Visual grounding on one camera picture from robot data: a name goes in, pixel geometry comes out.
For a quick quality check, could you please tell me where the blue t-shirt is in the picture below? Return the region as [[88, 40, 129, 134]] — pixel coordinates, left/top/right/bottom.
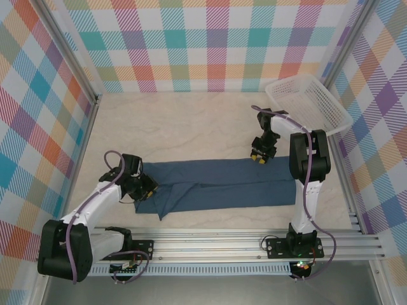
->
[[134, 158, 297, 222]]

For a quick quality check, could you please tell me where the white plastic basket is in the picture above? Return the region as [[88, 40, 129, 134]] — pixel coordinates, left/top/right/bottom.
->
[[264, 74, 354, 138]]

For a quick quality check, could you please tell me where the grey metal panel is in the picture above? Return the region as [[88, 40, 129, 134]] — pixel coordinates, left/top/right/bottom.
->
[[39, 274, 384, 305]]

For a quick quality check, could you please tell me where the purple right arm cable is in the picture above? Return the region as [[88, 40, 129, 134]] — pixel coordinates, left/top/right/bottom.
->
[[251, 104, 338, 282]]

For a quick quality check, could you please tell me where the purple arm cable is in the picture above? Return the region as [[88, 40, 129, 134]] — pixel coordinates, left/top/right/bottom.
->
[[65, 150, 150, 285], [251, 104, 338, 282]]

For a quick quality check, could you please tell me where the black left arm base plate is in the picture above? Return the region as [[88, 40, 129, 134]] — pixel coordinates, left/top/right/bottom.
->
[[127, 238, 155, 262]]

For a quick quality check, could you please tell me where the aluminium mounting rail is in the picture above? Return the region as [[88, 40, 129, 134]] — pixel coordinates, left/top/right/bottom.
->
[[88, 226, 386, 264]]

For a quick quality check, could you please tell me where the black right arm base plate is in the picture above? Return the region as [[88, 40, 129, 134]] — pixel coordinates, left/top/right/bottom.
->
[[265, 236, 325, 259]]

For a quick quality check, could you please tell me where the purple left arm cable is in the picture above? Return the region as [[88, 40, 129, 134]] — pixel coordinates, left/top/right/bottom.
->
[[65, 150, 150, 285]]

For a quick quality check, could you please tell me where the white slotted cable duct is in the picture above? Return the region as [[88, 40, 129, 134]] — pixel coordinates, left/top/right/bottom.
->
[[87, 262, 292, 277]]

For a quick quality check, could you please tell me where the aluminium frame post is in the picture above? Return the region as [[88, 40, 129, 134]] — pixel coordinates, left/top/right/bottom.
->
[[321, 0, 381, 88], [37, 0, 102, 104]]

